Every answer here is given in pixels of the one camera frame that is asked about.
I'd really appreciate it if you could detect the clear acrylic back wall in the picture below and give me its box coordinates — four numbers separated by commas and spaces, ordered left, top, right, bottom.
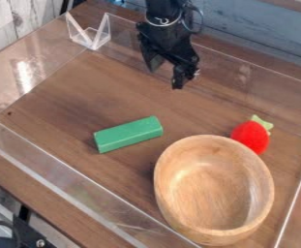
108, 15, 301, 137

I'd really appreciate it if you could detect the green rectangular block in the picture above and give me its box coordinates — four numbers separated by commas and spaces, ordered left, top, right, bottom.
94, 116, 163, 153

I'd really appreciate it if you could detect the clear acrylic corner bracket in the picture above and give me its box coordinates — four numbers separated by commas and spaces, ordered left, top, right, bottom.
64, 13, 111, 50

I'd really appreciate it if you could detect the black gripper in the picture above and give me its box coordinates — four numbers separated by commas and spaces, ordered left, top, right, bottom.
136, 22, 199, 89

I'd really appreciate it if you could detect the clear acrylic wall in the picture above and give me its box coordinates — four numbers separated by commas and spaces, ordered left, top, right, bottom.
0, 113, 200, 248
108, 15, 301, 137

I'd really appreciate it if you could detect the red toy strawberry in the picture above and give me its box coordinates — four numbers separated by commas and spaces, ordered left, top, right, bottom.
231, 114, 275, 155

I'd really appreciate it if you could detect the black clamp under table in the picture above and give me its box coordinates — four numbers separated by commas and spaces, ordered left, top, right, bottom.
0, 212, 58, 248

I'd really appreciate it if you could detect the clear acrylic front wall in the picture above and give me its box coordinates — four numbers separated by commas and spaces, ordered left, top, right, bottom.
0, 113, 200, 248

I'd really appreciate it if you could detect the wooden bowl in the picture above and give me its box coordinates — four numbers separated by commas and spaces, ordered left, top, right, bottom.
154, 135, 275, 246

